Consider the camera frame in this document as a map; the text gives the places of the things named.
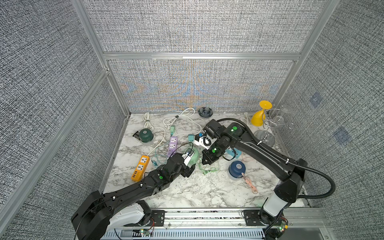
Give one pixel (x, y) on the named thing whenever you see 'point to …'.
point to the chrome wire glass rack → (284, 111)
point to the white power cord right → (247, 119)
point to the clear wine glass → (277, 120)
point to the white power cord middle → (168, 121)
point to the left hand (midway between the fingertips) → (191, 158)
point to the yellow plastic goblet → (257, 117)
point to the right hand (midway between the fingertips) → (203, 159)
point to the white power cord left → (148, 125)
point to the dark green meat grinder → (145, 135)
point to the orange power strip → (139, 171)
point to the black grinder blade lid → (205, 112)
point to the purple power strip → (173, 145)
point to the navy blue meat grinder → (236, 168)
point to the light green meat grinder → (195, 156)
